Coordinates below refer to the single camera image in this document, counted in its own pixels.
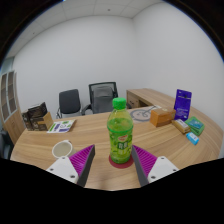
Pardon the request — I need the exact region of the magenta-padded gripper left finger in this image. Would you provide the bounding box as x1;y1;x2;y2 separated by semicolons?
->
45;143;97;188

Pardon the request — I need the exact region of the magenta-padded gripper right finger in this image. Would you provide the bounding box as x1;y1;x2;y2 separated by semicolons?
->
130;143;181;188

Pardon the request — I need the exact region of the green plastic drink bottle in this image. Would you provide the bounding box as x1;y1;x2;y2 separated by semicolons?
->
106;97;135;165

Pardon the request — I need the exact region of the white and brown cup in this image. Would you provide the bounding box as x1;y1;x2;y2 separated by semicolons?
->
51;139;75;160

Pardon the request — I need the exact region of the printed white leaflet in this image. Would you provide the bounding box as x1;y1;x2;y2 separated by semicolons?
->
46;118;77;134

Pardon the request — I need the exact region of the small light blue box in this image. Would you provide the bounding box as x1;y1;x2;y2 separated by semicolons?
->
185;131;201;146

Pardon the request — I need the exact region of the narrow tan box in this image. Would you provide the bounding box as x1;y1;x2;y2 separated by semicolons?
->
170;118;192;135

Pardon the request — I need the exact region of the orange-brown box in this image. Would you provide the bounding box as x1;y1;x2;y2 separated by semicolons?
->
149;106;177;129

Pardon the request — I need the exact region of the green box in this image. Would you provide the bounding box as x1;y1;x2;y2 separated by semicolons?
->
184;115;206;137

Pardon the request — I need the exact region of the small dark brown box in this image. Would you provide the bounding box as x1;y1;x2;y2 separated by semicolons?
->
21;111;35;132

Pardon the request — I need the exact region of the black leather sofa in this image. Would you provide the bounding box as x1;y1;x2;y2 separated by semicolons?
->
0;127;15;161

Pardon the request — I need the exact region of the black box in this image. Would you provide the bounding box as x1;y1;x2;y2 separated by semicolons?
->
26;101;49;120

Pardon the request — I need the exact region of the purple package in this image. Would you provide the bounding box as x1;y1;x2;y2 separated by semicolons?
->
173;88;193;122

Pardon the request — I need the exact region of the dark plain-back office chair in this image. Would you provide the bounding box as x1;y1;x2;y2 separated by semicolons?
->
55;88;83;120

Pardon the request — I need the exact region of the wooden shelf cabinet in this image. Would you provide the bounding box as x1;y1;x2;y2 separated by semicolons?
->
0;70;26;145

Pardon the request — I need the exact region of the wooden side desk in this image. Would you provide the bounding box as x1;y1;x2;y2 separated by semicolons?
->
125;87;178;110

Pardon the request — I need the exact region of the black mesh office chair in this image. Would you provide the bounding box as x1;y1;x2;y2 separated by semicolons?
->
80;81;133;116

